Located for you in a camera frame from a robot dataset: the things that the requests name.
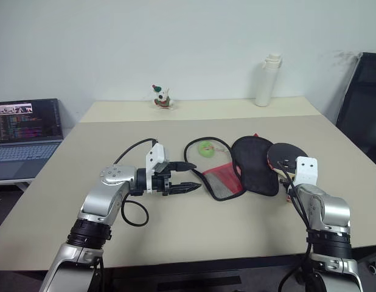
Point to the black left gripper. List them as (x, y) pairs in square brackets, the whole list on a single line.
[(162, 179)]

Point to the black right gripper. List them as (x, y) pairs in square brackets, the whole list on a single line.
[(284, 181)]

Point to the black rubber table tennis paddle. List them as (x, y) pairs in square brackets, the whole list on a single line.
[(286, 152)]

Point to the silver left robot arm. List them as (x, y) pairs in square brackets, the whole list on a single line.
[(96, 200)]

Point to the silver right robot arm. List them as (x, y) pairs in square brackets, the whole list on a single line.
[(325, 210)]

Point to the black and red paddle case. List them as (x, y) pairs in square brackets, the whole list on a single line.
[(255, 167)]

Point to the green round plush charm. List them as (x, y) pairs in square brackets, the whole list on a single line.
[(205, 149)]

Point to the white water bottle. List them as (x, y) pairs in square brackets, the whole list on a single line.
[(266, 85)]

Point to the white dog figurine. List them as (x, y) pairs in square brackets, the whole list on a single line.
[(162, 98)]

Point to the black office chair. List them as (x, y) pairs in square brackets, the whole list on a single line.
[(363, 106)]

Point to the black under-table panel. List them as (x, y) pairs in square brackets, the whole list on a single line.
[(206, 275)]

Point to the black caster wheel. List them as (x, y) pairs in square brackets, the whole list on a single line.
[(375, 265)]

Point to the open grey laptop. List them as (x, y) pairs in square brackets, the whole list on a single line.
[(26, 127)]

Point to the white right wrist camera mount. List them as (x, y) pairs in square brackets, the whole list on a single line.
[(306, 170)]

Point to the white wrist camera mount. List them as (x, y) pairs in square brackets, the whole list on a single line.
[(156, 155), (306, 170)]

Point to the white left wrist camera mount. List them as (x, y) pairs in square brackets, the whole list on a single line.
[(156, 155)]

